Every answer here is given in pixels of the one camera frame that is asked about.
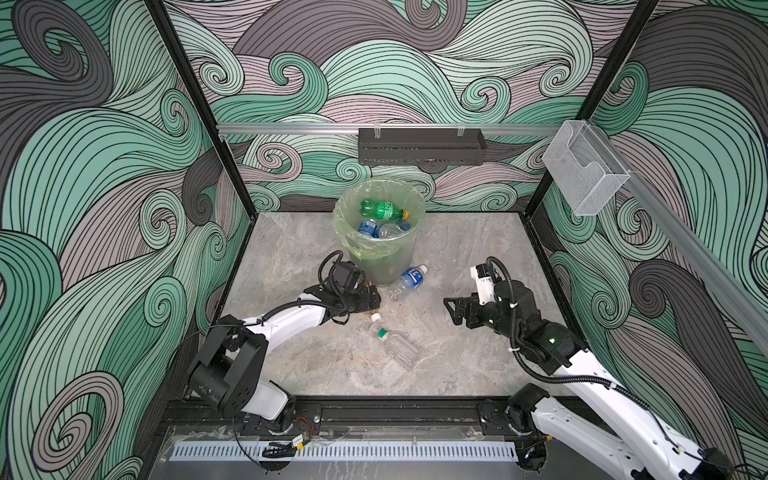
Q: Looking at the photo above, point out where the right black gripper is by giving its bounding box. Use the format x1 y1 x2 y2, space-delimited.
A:
444 289 526 346

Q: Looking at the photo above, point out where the clear bottle white cap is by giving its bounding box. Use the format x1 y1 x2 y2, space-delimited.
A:
368 312 421 369

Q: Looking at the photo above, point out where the green soda bottle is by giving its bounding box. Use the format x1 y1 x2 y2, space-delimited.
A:
360 199 410 221

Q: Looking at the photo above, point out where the blue label bottle front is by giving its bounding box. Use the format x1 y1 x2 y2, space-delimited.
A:
358 219 378 238

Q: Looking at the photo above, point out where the blue label bottle white cap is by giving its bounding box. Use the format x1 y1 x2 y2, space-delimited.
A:
378 220 411 239

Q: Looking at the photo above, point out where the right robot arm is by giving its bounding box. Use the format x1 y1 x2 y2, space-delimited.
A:
443 277 737 479

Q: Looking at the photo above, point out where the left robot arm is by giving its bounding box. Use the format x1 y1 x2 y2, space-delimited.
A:
187 261 381 423

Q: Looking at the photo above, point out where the grey bin with green liner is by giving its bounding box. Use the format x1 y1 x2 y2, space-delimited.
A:
333 179 426 285

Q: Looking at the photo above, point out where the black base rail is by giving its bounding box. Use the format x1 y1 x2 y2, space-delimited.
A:
163 395 522 437

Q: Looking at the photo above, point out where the black frame post right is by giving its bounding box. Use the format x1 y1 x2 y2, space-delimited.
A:
522 0 659 223

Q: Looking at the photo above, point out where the black frame post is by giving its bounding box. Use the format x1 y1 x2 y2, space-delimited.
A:
522 0 659 223
145 0 258 223

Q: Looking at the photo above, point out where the black wall tray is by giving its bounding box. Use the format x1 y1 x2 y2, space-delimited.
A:
357 129 488 167

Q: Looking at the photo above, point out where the clear plastic wall holder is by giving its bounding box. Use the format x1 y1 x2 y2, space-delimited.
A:
542 120 630 217

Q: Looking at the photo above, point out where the aluminium rail back wall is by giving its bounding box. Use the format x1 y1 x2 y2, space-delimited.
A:
216 122 560 136

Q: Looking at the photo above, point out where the aluminium rail wall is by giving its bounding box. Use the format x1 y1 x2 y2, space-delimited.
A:
592 126 767 353
216 122 560 136

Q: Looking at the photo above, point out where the white slotted cable duct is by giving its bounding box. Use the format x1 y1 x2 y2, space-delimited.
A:
168 440 518 463

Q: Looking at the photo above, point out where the aluminium rail right wall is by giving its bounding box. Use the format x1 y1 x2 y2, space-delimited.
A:
592 126 767 353

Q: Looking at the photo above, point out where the black frame post left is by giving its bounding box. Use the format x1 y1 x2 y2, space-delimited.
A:
145 0 258 223

